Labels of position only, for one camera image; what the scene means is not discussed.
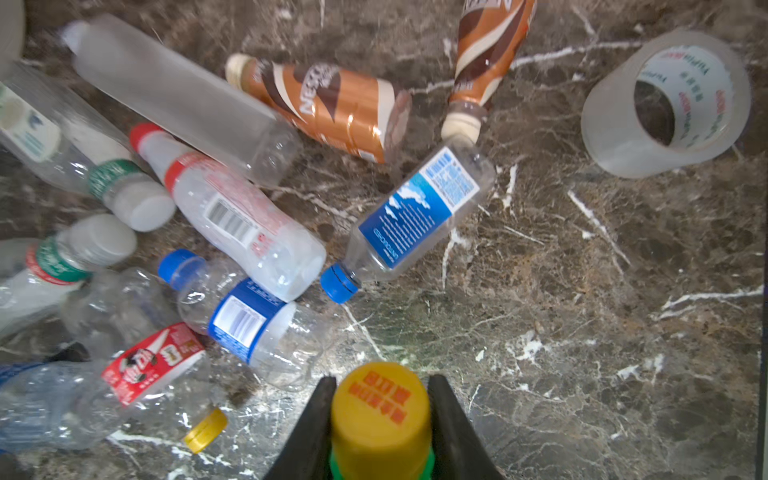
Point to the green plastic bottle yellow cap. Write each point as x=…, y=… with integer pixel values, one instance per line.
x=381, y=425

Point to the crushed bottle red label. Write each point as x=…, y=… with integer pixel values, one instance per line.
x=156, y=365

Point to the frosted clear long bottle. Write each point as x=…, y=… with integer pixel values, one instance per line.
x=183, y=98

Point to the blue label water bottle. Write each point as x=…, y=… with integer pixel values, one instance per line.
x=436, y=197

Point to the clear tape roll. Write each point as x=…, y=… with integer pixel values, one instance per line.
x=703, y=82

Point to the brown coffee bottle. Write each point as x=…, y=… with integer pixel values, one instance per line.
x=359, y=114
x=489, y=36

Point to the clear bottle blue label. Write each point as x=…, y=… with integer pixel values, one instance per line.
x=58, y=404

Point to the white bottle red cap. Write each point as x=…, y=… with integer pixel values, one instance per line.
x=233, y=214

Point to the small bottle blue cap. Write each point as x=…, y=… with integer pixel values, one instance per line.
x=280, y=341

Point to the brown coffee bottle lying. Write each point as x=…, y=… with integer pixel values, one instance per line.
x=359, y=114

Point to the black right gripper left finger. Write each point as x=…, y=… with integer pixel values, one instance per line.
x=306, y=453

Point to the white bottle green leaf label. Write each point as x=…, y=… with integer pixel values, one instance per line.
x=37, y=274

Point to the loose yellow bottle cap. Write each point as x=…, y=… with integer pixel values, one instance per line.
x=206, y=431

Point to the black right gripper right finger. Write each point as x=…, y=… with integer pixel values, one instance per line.
x=458, y=451

